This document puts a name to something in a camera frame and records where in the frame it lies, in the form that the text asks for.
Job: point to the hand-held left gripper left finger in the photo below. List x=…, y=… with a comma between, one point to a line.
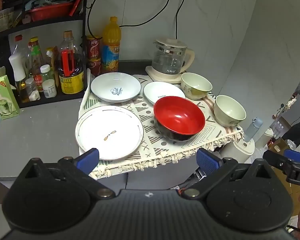
x=88, y=158

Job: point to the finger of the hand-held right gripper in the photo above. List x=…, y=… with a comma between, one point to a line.
x=277, y=161
x=295, y=155

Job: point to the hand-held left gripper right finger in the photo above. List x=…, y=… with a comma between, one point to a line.
x=207, y=160

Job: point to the large white line-rimmed plate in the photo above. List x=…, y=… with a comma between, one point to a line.
x=110, y=132

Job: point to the red and black bowl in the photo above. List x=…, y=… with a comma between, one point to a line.
x=179, y=121

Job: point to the cream bowl with leaf print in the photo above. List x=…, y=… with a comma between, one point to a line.
x=196, y=85

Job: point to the white deep plate script print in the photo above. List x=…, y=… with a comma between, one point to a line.
x=115, y=87

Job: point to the small white dish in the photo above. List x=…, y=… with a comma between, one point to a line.
x=163, y=93

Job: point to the blue grey flask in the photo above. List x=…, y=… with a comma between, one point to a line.
x=252, y=128

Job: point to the patterned fringed tablecloth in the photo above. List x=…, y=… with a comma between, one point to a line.
x=150, y=132

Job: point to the small white jar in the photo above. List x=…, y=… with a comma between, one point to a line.
x=50, y=88

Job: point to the small glass shaker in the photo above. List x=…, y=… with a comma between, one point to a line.
x=31, y=88

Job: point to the red drink can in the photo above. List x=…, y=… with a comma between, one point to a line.
x=94, y=66
x=93, y=46

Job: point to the small jar with green contents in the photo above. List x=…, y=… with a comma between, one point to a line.
x=47, y=73

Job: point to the cream kettle base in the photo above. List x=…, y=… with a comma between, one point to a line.
x=155, y=75

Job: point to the green drink carton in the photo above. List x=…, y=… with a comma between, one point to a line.
x=3, y=97

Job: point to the sauce bottle with red label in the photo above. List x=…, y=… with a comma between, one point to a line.
x=36, y=60

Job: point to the orange juice bottle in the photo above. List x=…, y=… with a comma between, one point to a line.
x=111, y=47

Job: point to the bottle with white cap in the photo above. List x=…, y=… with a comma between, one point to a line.
x=17, y=70

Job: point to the clear bottle with red cap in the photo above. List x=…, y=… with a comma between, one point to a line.
x=19, y=44

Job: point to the black shelf rack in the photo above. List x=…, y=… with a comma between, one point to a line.
x=40, y=21

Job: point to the red plastic basket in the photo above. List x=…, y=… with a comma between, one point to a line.
x=51, y=11

